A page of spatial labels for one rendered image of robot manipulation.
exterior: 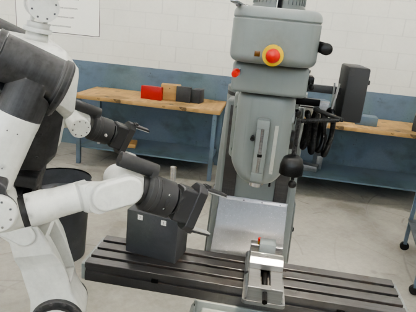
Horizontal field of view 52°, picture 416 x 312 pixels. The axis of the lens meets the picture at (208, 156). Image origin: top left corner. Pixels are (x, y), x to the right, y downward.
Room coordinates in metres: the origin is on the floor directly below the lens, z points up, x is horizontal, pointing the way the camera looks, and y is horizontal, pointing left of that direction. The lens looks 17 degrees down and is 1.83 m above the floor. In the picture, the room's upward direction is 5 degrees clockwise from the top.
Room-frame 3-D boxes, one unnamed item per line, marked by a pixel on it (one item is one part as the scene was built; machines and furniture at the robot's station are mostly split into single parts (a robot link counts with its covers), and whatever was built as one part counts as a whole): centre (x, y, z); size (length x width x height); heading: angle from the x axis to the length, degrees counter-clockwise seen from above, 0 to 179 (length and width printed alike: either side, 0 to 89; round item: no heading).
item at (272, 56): (1.23, -0.15, 1.76); 0.04 x 0.03 x 0.04; 83
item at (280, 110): (1.49, -0.19, 1.47); 0.21 x 0.19 x 0.32; 83
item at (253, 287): (1.44, -0.26, 0.97); 0.35 x 0.15 x 0.11; 174
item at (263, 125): (1.37, -0.17, 1.45); 0.04 x 0.04 x 0.21; 83
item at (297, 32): (1.50, -0.19, 1.81); 0.47 x 0.26 x 0.16; 173
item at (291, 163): (1.25, -0.26, 1.45); 0.07 x 0.07 x 0.06
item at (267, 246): (1.47, -0.26, 1.03); 0.06 x 0.05 x 0.06; 84
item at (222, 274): (1.48, -0.18, 0.88); 1.24 x 0.23 x 0.08; 83
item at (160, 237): (1.57, 0.18, 1.02); 0.22 x 0.12 x 0.20; 73
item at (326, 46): (1.50, -0.33, 1.79); 0.45 x 0.04 x 0.04; 173
